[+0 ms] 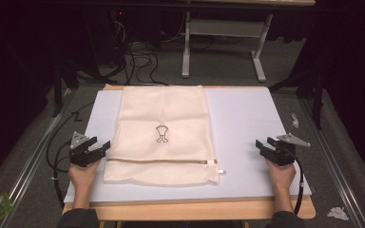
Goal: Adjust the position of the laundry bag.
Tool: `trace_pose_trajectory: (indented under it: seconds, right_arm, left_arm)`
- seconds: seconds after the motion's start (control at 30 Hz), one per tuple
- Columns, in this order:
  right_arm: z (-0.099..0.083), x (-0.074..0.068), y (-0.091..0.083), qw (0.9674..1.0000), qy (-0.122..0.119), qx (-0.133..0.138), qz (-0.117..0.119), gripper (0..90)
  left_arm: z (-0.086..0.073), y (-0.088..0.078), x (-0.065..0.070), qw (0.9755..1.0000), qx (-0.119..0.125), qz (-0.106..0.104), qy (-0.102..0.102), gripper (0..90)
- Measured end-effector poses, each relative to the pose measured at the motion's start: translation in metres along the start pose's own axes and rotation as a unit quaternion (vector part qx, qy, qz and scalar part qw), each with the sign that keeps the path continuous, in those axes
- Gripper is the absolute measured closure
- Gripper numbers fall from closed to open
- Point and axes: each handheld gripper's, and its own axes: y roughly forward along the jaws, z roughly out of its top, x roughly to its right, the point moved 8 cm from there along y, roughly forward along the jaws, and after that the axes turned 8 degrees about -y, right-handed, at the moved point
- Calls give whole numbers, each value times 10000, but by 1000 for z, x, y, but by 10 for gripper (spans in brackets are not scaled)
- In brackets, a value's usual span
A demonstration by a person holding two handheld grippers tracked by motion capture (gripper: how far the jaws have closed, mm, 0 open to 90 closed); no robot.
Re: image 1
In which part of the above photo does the cream mesh laundry bag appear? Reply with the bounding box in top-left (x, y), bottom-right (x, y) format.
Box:
top-left (103, 85), bottom-right (226, 187)

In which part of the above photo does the person's left hand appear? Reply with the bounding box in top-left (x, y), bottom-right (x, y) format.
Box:
top-left (68, 159), bottom-right (102, 191)

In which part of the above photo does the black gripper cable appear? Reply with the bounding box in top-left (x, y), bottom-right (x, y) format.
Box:
top-left (52, 140), bottom-right (74, 211)
top-left (289, 148), bottom-right (305, 217)

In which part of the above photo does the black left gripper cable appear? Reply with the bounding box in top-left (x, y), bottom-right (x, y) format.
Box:
top-left (52, 140), bottom-right (74, 211)

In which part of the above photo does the white board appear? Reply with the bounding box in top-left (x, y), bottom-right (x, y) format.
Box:
top-left (63, 86), bottom-right (313, 204)

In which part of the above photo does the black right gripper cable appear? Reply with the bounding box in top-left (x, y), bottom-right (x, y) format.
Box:
top-left (289, 148), bottom-right (305, 217)

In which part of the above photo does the black computer case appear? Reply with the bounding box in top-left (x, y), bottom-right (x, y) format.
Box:
top-left (84, 9), bottom-right (129, 69)

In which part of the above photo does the bundle of black floor cables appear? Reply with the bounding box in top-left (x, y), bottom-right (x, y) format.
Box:
top-left (107, 39), bottom-right (169, 87)

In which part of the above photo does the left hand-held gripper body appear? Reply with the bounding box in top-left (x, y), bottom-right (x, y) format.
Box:
top-left (68, 131), bottom-right (101, 168)

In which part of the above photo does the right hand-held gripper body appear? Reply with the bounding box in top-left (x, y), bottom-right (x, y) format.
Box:
top-left (269, 132), bottom-right (312, 167)

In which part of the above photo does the wooden table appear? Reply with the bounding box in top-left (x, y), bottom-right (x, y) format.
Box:
top-left (62, 84), bottom-right (317, 228)

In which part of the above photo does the person's right hand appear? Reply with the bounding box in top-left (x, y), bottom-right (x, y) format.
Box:
top-left (264, 159), bottom-right (298, 191)

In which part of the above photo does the small white paper scrap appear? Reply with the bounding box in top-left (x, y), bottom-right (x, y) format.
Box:
top-left (290, 112), bottom-right (300, 129)

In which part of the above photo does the white metal desk frame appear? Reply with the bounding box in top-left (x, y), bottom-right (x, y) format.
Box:
top-left (181, 0), bottom-right (317, 84)

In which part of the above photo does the thin black cable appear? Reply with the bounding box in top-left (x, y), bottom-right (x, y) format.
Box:
top-left (46, 101), bottom-right (95, 174)

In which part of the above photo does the metal floor rail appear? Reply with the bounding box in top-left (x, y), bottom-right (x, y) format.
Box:
top-left (0, 87), bottom-right (74, 224)
top-left (298, 97), bottom-right (365, 228)

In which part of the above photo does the crumpled white tissue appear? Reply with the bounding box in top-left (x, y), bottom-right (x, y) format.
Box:
top-left (326, 206), bottom-right (351, 222)

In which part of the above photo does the black metal stand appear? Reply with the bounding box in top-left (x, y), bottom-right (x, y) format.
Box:
top-left (50, 58), bottom-right (81, 119)
top-left (268, 67), bottom-right (327, 131)

